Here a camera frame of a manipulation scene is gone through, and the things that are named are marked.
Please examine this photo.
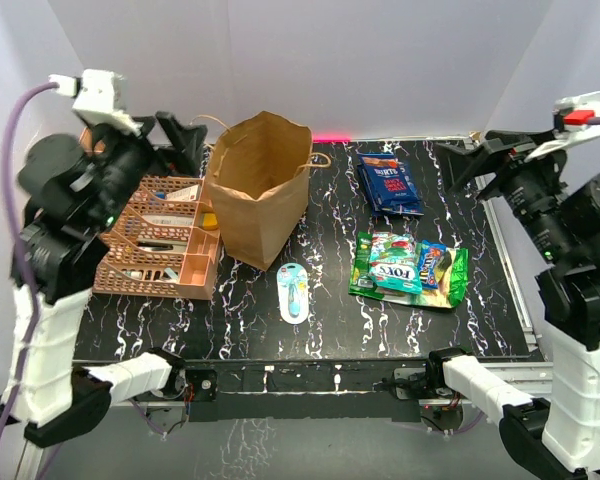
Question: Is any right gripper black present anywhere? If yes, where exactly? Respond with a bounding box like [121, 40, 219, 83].
[432, 128, 574, 262]

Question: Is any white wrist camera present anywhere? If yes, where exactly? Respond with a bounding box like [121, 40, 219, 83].
[524, 91, 600, 162]
[48, 69, 140, 136]

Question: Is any blue burts chips packet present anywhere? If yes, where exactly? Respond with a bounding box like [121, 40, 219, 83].
[357, 153, 424, 217]

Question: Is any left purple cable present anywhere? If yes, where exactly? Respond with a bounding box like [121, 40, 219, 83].
[0, 82, 61, 480]

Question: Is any blue m&m candy packet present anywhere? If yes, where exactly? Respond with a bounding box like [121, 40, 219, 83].
[417, 240, 447, 290]

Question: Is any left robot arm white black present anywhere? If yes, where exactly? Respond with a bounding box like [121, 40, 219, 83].
[0, 112, 207, 448]

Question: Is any orange plastic file organizer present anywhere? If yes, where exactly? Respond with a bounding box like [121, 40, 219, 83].
[79, 127, 224, 301]

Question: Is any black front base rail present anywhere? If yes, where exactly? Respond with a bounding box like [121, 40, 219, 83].
[185, 358, 435, 422]

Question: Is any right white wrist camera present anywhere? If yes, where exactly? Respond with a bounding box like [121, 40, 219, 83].
[524, 91, 600, 162]

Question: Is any green snack packet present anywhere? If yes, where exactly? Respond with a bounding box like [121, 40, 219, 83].
[349, 232, 469, 309]

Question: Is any teal foxs candy bag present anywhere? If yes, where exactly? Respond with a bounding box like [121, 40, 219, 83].
[369, 232, 422, 295]

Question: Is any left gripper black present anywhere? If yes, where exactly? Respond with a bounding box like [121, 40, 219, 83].
[84, 109, 201, 233]

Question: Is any brown paper bag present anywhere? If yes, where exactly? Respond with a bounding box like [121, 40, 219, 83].
[204, 111, 331, 270]

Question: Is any pink tape strip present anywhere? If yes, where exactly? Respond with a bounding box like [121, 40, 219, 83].
[312, 133, 351, 143]

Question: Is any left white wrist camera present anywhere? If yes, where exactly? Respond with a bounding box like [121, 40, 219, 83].
[48, 69, 140, 136]

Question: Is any teal pen blister pack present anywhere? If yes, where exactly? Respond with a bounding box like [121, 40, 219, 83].
[276, 263, 309, 325]

